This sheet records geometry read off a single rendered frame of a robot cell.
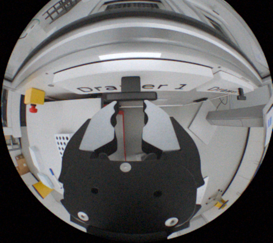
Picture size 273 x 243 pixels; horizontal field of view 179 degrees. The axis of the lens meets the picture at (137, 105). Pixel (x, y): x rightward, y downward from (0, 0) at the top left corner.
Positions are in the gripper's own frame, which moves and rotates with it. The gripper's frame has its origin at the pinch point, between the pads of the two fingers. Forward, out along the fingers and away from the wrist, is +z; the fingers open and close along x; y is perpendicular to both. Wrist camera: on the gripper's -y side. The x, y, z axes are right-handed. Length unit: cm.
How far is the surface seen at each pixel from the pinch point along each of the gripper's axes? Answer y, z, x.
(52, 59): -7.9, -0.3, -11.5
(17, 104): 2, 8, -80
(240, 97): -0.7, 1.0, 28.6
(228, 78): -4.4, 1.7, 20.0
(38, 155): 28, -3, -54
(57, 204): 288, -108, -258
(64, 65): -6.1, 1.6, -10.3
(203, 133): 74, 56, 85
